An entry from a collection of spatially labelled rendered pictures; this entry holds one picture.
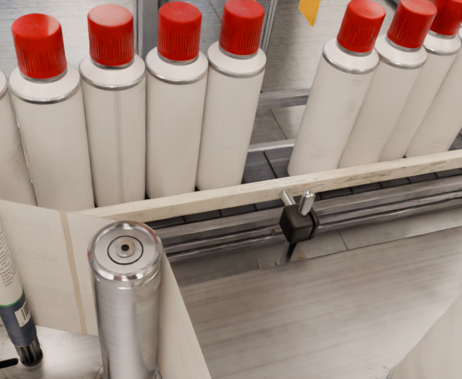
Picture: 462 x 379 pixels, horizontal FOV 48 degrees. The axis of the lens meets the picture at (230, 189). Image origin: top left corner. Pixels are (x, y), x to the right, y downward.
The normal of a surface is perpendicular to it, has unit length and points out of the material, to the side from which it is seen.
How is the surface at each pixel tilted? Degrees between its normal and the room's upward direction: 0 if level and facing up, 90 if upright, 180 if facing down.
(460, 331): 87
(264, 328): 0
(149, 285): 90
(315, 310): 0
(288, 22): 0
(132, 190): 90
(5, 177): 90
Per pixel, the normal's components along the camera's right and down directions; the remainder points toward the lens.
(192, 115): 0.60, 0.65
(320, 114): -0.58, 0.55
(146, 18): 0.31, 0.73
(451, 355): -0.99, 0.01
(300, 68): 0.13, -0.66
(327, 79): -0.77, 0.40
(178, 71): 0.18, 0.00
